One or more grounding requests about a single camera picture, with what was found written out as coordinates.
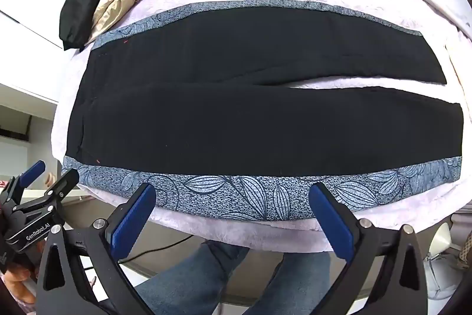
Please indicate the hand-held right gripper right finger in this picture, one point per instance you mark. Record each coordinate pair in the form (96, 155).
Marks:
(330, 222)

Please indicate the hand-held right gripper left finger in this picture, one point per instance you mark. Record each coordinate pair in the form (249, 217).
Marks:
(134, 222)

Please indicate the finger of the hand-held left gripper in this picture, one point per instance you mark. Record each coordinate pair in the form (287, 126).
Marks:
(64, 184)
(31, 173)

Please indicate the black pants with blue stripes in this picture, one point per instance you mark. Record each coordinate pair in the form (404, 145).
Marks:
(239, 123)

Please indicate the person's left hand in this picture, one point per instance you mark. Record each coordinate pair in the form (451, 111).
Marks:
(16, 281)

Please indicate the person's legs in jeans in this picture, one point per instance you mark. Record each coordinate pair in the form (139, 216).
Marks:
(191, 278)

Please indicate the white plastic object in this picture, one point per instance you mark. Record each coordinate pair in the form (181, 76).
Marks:
(440, 259)

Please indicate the white wardrobe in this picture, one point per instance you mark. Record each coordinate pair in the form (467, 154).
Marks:
(33, 12)

